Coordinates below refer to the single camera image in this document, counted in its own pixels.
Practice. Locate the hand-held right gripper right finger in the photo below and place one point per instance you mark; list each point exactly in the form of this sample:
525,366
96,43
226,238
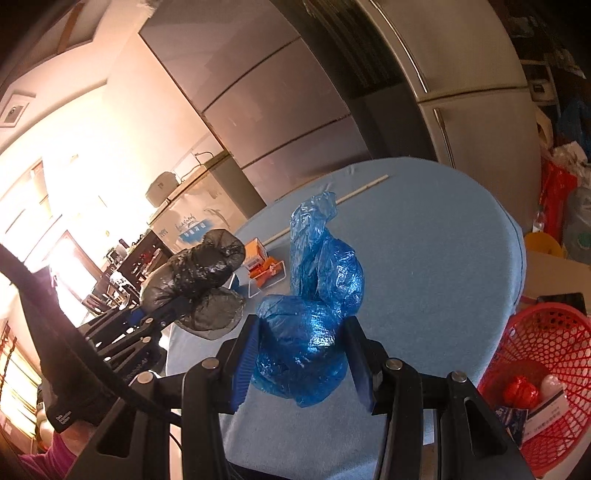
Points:
362,376

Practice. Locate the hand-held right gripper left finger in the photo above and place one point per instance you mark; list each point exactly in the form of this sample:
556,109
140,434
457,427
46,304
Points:
244,364

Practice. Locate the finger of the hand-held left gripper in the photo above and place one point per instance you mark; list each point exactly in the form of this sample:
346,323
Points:
141,357
137,317

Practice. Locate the blue plastic bag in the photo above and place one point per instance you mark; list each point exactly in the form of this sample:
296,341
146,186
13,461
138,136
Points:
304,332

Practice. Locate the black plastic bag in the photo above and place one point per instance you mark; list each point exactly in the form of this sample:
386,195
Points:
203,267

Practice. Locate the orange foil packet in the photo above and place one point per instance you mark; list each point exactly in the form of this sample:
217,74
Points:
268,271

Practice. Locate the orange cardboard box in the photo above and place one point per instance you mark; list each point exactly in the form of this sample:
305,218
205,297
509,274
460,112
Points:
256,251

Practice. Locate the red plastic basket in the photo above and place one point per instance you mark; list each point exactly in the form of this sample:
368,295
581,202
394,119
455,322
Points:
554,332

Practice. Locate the person's left hand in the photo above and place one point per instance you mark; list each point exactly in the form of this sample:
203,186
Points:
64,397

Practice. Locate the dark wooden furniture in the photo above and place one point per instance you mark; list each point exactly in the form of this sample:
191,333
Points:
143,258

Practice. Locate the white chest freezer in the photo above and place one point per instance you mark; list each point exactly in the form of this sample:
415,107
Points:
194,217

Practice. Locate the white appliance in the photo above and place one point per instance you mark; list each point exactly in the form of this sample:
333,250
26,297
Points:
161,187

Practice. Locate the red crumpled wrapper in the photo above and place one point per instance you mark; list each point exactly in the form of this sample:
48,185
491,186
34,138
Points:
521,392

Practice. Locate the long white stick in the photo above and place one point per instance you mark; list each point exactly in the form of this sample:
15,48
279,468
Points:
364,189

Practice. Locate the white paper card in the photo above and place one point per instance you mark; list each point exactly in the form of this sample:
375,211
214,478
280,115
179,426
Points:
547,410

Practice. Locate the black flat device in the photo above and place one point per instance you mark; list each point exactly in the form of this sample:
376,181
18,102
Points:
561,299

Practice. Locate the yellow round object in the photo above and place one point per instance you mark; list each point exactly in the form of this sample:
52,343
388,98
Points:
545,244

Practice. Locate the grey steel cabinet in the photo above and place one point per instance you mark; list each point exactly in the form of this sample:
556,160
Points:
277,115

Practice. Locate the clear water jug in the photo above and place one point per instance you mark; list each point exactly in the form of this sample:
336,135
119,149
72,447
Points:
579,226

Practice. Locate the red plastic bag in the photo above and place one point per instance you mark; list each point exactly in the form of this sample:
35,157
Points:
556,194

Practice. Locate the grey metal cabinet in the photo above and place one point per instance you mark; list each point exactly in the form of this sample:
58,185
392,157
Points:
461,69

